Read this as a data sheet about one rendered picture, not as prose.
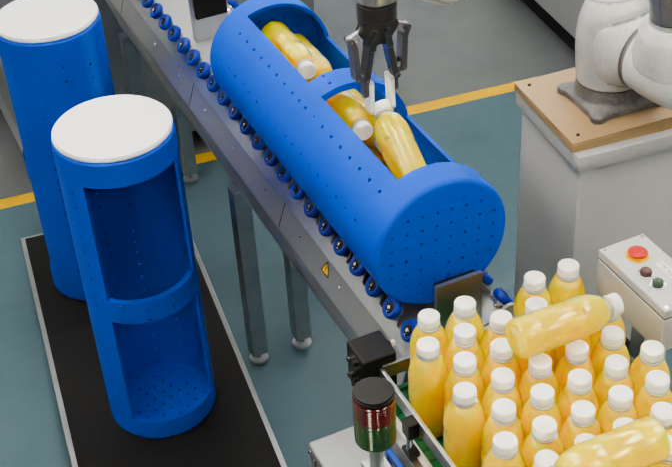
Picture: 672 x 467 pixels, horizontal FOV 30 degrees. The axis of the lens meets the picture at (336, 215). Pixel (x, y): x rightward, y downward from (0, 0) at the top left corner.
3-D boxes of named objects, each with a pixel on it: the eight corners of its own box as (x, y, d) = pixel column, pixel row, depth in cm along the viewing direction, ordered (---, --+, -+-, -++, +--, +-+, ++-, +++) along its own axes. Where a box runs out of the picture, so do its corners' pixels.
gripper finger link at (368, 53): (380, 32, 234) (373, 32, 234) (371, 86, 240) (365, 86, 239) (371, 23, 237) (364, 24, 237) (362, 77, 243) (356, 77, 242)
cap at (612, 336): (609, 351, 213) (610, 343, 212) (595, 337, 215) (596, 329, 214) (628, 343, 214) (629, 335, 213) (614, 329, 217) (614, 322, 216)
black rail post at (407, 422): (412, 444, 223) (411, 413, 218) (420, 456, 220) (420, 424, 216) (401, 449, 222) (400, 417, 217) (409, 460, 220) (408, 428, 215)
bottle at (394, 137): (412, 204, 246) (375, 121, 250) (442, 188, 243) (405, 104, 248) (397, 202, 239) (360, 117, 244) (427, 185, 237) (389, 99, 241)
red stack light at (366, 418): (383, 393, 190) (383, 374, 187) (403, 420, 185) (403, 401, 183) (345, 407, 188) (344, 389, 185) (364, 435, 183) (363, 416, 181)
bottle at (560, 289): (537, 340, 243) (541, 265, 231) (569, 330, 244) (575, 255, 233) (554, 363, 237) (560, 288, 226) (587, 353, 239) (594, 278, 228)
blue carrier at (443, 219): (319, 86, 315) (318, -18, 298) (501, 283, 250) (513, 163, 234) (212, 111, 305) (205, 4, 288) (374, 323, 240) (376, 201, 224)
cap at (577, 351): (567, 344, 214) (568, 336, 213) (590, 349, 213) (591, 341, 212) (562, 359, 212) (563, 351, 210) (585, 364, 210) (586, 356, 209)
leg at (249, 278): (264, 349, 377) (244, 179, 339) (271, 361, 372) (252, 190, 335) (246, 356, 375) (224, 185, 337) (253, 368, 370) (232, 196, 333)
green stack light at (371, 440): (384, 416, 193) (383, 393, 190) (404, 444, 188) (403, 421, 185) (347, 431, 191) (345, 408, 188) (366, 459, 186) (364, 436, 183)
